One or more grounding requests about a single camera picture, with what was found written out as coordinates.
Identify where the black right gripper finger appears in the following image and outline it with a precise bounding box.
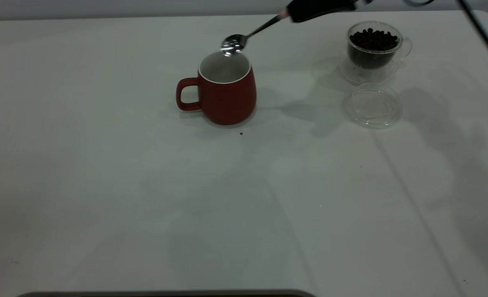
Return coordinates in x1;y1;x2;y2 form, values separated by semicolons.
287;0;358;24

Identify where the pink-handled metal spoon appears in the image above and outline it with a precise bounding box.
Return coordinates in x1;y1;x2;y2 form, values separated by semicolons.
221;10;290;57

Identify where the red ceramic mug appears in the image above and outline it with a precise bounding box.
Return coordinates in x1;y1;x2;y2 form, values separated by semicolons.
176;50;257;125

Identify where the clear double-walled glass cup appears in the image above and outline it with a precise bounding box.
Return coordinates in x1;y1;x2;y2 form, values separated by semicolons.
337;21;413;87

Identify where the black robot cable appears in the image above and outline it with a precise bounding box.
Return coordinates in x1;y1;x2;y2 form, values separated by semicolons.
404;0;488;77

